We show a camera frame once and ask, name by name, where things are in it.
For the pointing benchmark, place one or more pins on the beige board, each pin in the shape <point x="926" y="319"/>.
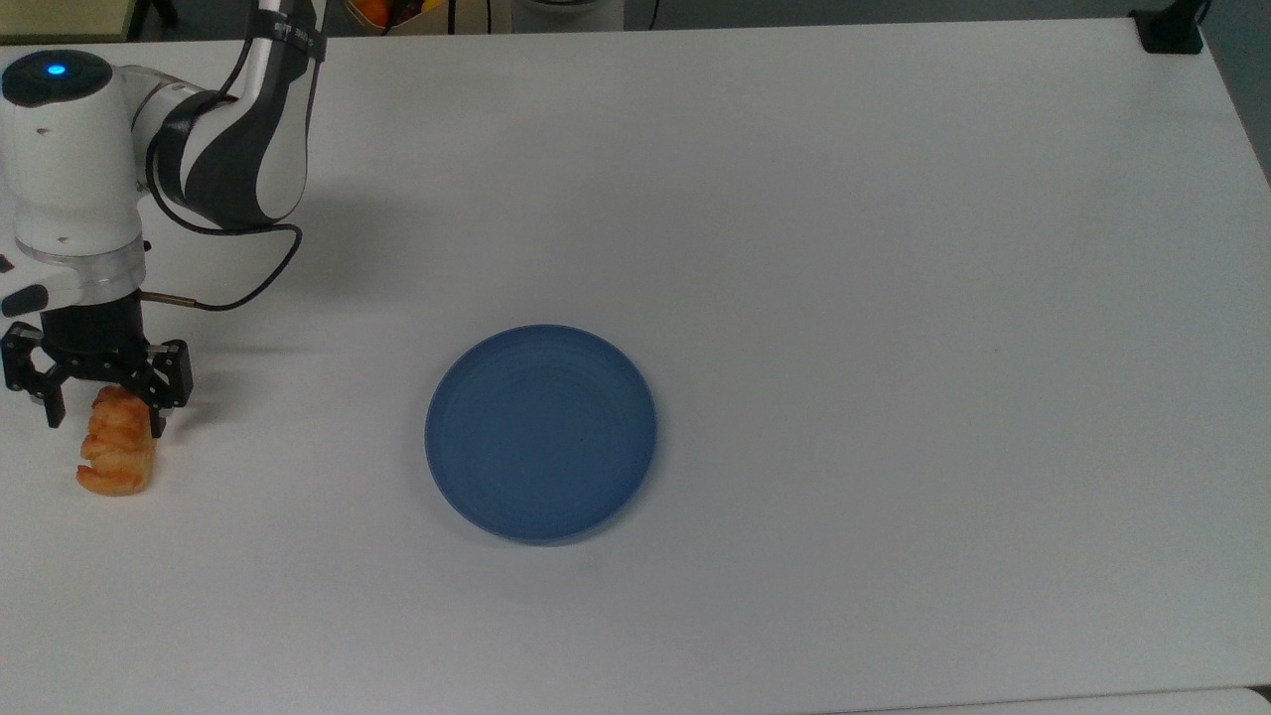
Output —
<point x="60" y="18"/>

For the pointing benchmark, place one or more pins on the orange glazed bread roll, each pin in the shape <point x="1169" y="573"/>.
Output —
<point x="117" y="457"/>

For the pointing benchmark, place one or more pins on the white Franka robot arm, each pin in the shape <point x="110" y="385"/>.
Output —
<point x="70" y="159"/>

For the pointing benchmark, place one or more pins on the box with orange fruit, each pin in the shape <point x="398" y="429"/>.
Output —
<point x="392" y="12"/>

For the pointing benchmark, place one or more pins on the black table clamp mount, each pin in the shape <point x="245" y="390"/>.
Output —
<point x="1172" y="28"/>

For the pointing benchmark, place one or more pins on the round blue plate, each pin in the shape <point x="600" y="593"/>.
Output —
<point x="541" y="432"/>

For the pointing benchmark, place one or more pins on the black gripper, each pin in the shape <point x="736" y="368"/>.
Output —
<point x="94" y="343"/>

